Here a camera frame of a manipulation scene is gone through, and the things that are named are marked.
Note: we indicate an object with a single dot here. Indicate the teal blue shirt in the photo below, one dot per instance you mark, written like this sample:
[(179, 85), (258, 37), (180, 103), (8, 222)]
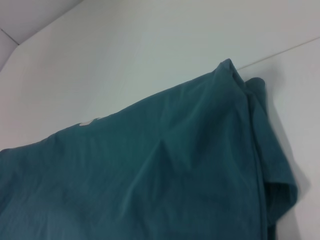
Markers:
[(150, 175)]

